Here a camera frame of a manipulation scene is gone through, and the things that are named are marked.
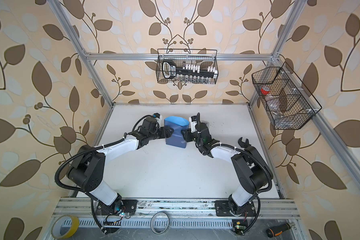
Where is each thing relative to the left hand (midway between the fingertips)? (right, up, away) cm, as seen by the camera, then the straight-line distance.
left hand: (170, 129), depth 89 cm
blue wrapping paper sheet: (+4, +3, +2) cm, 6 cm away
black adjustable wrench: (+48, -11, +7) cm, 50 cm away
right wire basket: (+62, +14, -14) cm, 65 cm away
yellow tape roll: (-49, -41, -22) cm, 68 cm away
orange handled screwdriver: (+52, -45, -22) cm, 72 cm away
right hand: (+9, -1, +1) cm, 9 cm away
